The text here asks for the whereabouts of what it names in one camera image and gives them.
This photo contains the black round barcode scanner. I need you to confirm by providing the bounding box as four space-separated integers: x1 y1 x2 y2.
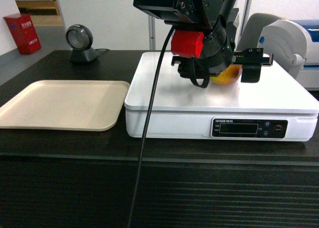
65 24 99 64

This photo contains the beige plastic tray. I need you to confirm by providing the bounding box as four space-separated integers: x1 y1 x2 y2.
0 80 130 131

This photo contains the dark red yellow mango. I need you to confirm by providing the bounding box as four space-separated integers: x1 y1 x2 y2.
210 65 242 85

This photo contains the red fire extinguisher box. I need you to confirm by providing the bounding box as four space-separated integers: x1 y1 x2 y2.
4 13 42 55

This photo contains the black cable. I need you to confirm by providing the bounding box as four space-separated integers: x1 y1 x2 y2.
126 25 175 228

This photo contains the white blue label printer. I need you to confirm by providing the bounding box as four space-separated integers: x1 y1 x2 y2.
236 13 319 91

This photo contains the black gripper red block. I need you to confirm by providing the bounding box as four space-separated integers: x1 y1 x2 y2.
171 20 273 88

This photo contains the black checkout counter cabinet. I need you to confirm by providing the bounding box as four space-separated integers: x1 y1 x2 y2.
0 50 319 228

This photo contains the wooden shelf with papers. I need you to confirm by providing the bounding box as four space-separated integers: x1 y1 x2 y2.
15 0 63 26

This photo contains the white electronic checkout scale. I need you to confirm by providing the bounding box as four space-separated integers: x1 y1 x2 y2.
124 51 319 142

